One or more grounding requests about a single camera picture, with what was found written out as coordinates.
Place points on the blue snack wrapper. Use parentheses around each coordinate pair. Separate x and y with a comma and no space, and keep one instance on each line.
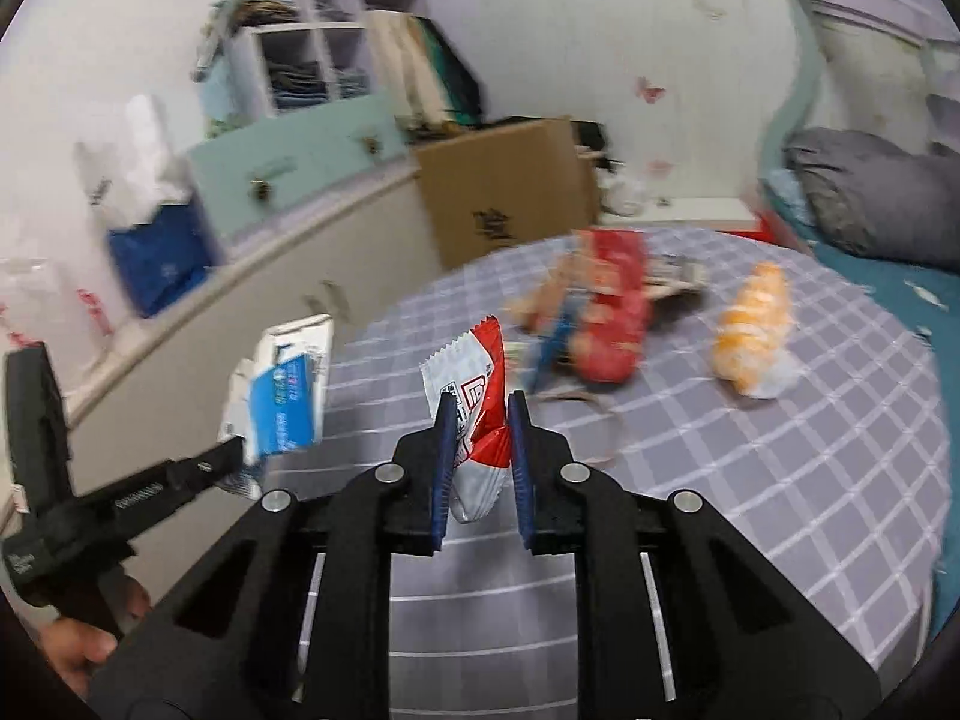
(551,349)

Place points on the red white snack wrapper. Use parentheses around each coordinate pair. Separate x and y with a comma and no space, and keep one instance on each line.
(480,360)

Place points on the dark hanging jacket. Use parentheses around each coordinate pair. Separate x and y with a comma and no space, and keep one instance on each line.
(457,82)

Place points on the red plastic stool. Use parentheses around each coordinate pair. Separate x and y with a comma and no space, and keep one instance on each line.
(769,229)

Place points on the pink butterfly wall sticker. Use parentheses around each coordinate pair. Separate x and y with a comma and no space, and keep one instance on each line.
(651,90)

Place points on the orange bread packet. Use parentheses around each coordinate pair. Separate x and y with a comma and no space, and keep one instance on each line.
(750,322)

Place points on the white paper bag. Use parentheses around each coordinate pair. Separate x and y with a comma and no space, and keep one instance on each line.
(135,157)

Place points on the grey folded blanket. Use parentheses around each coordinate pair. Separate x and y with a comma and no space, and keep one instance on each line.
(877,195)

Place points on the folded clothes pile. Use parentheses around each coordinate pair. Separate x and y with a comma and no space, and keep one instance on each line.
(259,7)

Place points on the grey metal handrail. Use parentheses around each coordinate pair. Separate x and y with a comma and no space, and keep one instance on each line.
(225,15)

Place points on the mint bunk bed frame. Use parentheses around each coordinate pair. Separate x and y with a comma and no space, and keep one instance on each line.
(795,52)

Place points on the black clothes heap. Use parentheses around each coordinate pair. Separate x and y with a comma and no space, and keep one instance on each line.
(591,136)

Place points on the grey checked tablecloth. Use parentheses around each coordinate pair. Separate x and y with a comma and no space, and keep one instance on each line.
(750,502)

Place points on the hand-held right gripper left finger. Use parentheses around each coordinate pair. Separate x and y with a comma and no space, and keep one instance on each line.
(446,457)

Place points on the cream hanging jacket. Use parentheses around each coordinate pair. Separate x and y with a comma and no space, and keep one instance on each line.
(397,60)

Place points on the plain white plastic bag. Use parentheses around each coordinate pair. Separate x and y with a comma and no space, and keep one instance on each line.
(622,195)

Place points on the mint drawer unit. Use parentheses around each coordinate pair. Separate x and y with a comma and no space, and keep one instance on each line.
(300,157)

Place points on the pine cone ornament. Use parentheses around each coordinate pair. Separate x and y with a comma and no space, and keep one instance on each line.
(262,191)
(370,142)

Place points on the blue white paper carton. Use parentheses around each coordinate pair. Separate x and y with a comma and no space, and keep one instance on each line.
(289,405)

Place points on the white flat board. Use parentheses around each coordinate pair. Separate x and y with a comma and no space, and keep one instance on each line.
(690,211)

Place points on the beige butterfly wall sticker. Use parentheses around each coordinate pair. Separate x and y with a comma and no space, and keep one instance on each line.
(711,6)

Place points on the red snack bag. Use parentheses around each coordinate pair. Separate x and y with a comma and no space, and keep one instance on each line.
(615,315)

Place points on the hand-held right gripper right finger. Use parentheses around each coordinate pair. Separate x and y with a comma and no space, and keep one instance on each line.
(519,465)

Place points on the large cardboard box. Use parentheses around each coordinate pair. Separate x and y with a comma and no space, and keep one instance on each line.
(495,187)

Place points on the person's left hand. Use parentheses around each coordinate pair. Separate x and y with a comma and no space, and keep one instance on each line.
(71,652)

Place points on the blue patterned gift bag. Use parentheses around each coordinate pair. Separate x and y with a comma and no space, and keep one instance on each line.
(161,255)

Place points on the silver snack wrapper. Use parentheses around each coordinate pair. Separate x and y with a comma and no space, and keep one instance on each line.
(675,277)

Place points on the lilac cubby shelf unit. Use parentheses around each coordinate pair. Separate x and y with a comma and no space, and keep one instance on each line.
(322,30)

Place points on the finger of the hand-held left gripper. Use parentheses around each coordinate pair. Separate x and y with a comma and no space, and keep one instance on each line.
(206,465)

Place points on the white low cabinet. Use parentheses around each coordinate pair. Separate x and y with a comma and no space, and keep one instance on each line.
(225,315)

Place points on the brown snack wrapper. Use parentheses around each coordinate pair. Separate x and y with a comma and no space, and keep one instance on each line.
(551,289)

